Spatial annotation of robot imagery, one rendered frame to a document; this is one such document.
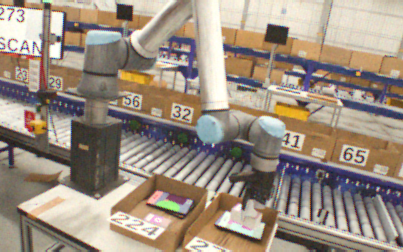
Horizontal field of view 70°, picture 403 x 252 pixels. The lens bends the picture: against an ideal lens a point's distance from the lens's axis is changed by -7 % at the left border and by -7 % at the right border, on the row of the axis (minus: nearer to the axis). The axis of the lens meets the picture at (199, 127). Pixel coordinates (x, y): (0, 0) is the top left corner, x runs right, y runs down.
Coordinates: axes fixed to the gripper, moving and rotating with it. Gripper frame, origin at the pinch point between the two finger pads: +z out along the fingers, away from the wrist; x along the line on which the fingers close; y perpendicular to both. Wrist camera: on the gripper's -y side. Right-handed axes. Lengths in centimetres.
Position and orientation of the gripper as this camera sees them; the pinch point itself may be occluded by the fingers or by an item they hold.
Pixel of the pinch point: (245, 214)
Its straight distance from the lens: 117.2
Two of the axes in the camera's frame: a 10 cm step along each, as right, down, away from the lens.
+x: 5.5, -1.7, 8.2
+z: -1.5, 9.4, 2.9
